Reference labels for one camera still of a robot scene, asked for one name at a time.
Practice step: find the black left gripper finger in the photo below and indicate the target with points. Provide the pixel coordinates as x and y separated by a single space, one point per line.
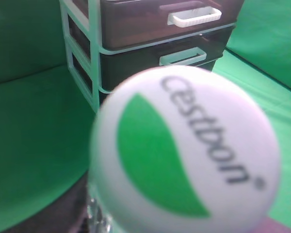
67 214

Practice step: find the water bottle with white cap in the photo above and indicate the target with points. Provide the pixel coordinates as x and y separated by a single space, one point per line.
179 149

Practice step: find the dark translucent drawer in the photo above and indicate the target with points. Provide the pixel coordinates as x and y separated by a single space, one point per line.
129 23
207 66
190 51

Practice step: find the green table cloth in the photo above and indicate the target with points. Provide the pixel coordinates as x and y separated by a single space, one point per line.
44 135

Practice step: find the green cloth backdrop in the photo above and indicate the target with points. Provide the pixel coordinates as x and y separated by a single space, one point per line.
31 39

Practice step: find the white plastic drawer cabinet frame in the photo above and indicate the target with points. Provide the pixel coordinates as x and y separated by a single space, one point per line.
83 42

